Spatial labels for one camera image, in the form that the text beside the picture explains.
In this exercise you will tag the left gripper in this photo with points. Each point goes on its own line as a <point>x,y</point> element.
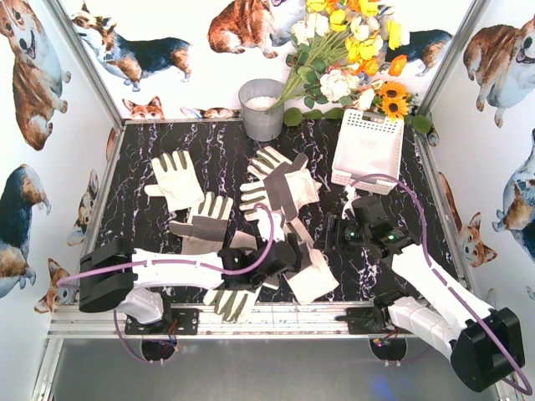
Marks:
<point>292,254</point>

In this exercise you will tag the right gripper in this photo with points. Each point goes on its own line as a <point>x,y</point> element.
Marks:
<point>332,233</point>

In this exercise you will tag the grey-strap glove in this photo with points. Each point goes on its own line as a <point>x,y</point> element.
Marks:
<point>231,306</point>
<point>255,192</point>
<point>206,227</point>
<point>314,279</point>

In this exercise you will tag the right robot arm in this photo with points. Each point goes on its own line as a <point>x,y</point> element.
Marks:
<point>483,345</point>

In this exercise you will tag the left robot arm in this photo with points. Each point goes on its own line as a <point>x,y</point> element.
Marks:
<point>118,275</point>

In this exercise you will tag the white perforated storage basket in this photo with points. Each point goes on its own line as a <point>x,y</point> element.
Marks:
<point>368,152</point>

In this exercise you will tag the back centre glove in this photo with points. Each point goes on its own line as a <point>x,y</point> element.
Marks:
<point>269,164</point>

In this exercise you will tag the far left white glove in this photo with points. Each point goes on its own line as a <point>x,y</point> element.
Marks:
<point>176,181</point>

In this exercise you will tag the grey metal bucket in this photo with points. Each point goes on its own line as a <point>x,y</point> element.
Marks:
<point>262,114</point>

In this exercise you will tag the artificial flower bouquet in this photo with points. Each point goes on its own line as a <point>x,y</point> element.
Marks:
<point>349,54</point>

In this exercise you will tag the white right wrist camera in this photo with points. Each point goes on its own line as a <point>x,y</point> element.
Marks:
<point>350,195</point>

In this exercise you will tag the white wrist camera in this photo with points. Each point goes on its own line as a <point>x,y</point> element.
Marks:
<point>350,195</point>
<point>270,224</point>

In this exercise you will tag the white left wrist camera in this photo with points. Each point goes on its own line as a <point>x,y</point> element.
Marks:
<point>270,224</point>

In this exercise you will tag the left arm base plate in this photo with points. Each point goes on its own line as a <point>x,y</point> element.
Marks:
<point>178,321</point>

